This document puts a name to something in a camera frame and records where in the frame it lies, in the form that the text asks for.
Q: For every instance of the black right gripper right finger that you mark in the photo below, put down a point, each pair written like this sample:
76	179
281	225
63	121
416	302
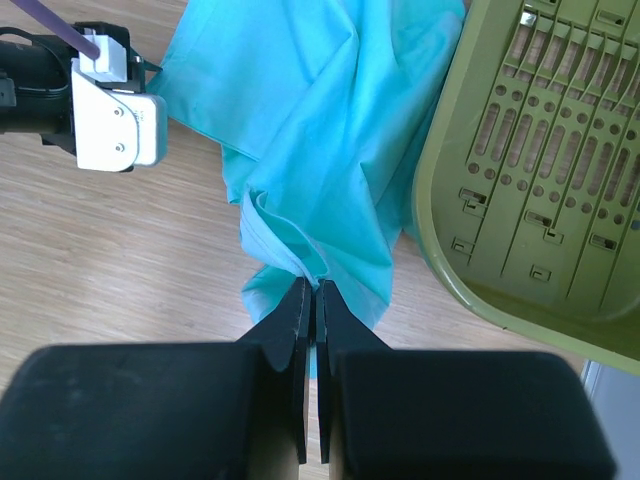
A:
388	413

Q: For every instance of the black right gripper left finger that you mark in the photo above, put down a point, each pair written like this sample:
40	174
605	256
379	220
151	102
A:
213	410

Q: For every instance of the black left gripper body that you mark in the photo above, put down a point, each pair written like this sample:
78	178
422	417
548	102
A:
36	93

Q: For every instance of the teal t shirt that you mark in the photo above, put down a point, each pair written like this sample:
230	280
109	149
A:
321	110

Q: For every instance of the green plastic basket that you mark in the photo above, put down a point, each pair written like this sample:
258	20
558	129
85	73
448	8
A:
526	196

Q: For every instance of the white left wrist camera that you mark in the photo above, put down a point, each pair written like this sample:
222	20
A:
116	129

